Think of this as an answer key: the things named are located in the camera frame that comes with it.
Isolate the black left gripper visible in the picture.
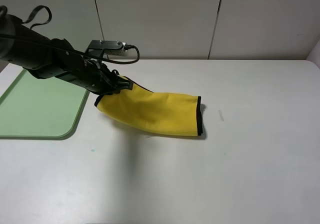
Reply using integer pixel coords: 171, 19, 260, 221
0, 14, 133, 95

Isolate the yellow microfiber towel black trim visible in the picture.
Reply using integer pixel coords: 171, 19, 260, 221
94, 81, 203, 137

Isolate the light green plastic tray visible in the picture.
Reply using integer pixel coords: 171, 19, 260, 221
0, 69, 89, 140

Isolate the black left camera cable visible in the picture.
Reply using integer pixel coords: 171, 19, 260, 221
0, 32, 141, 65

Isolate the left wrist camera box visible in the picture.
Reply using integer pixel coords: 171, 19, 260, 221
85, 40, 127, 57

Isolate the black wrist strap loop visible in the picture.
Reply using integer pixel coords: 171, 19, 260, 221
21, 5, 53, 29

